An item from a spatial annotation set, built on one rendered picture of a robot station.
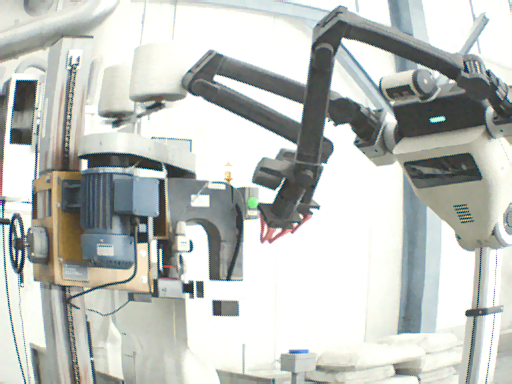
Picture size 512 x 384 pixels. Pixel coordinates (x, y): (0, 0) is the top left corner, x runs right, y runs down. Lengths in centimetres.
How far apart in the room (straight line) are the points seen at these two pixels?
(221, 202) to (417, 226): 592
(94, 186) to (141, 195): 14
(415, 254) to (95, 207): 640
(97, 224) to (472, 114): 99
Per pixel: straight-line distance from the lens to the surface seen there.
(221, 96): 232
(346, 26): 191
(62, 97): 247
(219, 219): 259
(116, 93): 257
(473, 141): 214
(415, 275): 842
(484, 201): 225
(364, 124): 246
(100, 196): 223
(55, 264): 235
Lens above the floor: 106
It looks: 6 degrees up
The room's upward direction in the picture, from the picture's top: straight up
